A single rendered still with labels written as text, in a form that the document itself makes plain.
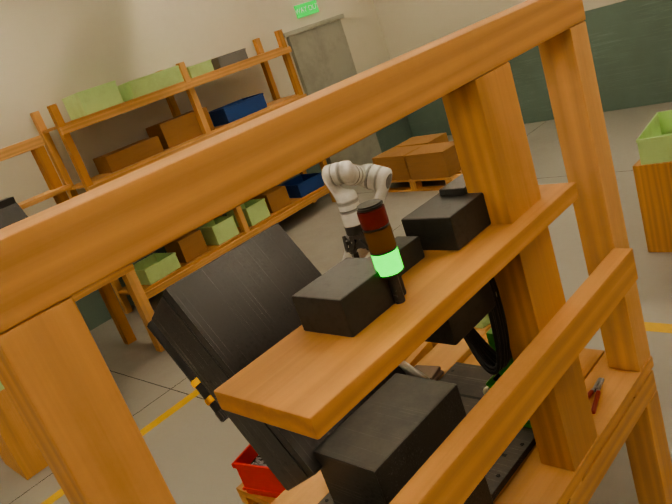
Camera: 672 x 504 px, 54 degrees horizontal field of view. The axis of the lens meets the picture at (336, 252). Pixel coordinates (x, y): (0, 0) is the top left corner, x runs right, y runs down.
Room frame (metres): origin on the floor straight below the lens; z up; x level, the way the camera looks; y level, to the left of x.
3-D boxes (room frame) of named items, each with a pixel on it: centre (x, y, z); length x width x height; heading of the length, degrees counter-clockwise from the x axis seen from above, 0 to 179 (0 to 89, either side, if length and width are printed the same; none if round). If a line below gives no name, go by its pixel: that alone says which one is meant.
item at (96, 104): (7.40, 1.02, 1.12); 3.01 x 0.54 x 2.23; 131
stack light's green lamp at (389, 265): (1.10, -0.08, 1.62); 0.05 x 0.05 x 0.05
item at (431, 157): (7.63, -1.43, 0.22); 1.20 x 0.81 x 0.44; 36
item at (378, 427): (1.23, 0.02, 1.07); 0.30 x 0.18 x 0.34; 131
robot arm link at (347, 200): (2.03, -0.08, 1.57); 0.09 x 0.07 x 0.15; 64
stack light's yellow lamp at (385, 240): (1.10, -0.08, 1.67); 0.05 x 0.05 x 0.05
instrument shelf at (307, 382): (1.21, -0.15, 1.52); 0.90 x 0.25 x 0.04; 131
